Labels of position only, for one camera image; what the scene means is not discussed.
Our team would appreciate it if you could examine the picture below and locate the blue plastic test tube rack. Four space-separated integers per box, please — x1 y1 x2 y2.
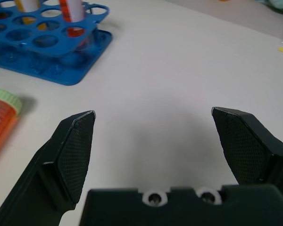
0 0 114 86

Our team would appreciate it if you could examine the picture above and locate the red-capped tube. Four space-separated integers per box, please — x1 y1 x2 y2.
58 0 86 38

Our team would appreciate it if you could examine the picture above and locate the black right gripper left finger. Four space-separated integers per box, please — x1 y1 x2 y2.
0 110 96 226

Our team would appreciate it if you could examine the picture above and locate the orange tube with green cap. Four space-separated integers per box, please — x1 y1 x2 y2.
0 88 23 163

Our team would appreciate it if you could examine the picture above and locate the yellow tube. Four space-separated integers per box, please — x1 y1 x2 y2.
15 0 41 13

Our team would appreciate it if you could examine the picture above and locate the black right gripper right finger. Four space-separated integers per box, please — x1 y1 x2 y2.
211 106 283 189

